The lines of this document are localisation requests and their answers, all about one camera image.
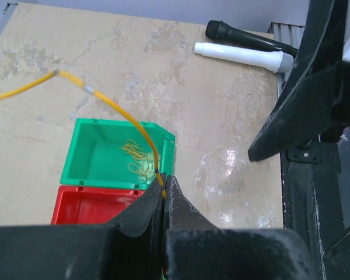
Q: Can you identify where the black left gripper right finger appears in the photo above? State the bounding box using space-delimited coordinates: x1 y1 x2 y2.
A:
165 176 222 279

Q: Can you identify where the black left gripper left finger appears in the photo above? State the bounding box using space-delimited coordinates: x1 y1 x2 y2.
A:
106 179 164 279

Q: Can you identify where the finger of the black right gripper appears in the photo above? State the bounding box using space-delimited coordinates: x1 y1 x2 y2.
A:
248 1 348 162

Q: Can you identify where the long yellow wire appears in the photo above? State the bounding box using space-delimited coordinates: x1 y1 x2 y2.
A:
0 69 167 199

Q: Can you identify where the white plastic tube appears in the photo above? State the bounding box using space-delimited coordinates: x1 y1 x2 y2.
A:
194 43 294 73

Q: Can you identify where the red plastic bin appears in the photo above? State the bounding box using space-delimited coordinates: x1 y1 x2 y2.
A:
51 185 144 225

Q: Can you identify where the right green plastic bin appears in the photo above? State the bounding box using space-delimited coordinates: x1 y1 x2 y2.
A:
59 117 176 190

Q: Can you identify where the black microphone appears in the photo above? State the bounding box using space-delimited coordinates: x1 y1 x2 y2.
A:
205 20 298 58

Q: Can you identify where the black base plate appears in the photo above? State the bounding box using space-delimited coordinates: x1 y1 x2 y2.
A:
280 128 350 279

